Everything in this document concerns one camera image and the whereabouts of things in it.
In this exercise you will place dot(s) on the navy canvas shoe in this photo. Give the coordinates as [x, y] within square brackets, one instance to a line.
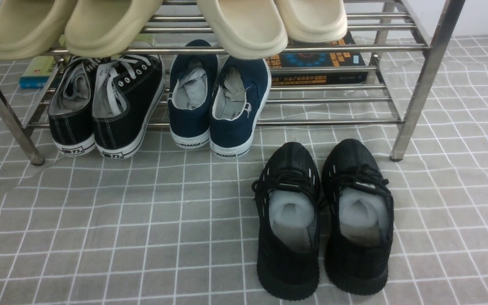
[192, 79]
[239, 96]

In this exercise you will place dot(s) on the olive slipper far left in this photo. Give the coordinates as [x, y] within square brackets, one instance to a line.
[28, 28]

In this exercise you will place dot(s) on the cream slipper centre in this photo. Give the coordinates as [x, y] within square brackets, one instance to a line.
[246, 29]

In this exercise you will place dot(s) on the stainless steel shoe rack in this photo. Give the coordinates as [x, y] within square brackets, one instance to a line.
[397, 29]

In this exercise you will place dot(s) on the olive slipper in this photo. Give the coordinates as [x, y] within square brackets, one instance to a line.
[28, 28]
[103, 28]

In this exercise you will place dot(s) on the navy canvas shoe left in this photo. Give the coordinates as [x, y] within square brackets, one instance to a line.
[192, 79]

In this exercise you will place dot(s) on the cream slipper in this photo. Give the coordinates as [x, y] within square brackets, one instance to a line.
[313, 21]
[246, 29]

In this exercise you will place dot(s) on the black canvas sneaker left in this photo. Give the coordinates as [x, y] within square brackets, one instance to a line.
[70, 110]

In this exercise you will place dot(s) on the black canvas sneaker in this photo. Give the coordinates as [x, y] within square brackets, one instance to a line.
[70, 110]
[127, 90]

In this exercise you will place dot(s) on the navy canvas shoe right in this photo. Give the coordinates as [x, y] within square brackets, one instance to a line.
[239, 96]

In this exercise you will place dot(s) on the cream slipper right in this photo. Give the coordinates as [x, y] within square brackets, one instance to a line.
[313, 21]

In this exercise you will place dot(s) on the black book with orange text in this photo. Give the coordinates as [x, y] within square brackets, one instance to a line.
[316, 61]

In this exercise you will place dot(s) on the black knit sneaker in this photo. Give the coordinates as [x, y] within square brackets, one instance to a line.
[287, 200]
[361, 209]

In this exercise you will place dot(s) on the blue and yellow book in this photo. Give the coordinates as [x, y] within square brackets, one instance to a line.
[38, 72]

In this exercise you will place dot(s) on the black canvas sneaker right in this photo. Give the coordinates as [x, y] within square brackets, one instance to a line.
[127, 90]

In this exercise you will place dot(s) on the grey checkered floor cloth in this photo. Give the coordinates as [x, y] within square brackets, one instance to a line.
[179, 227]

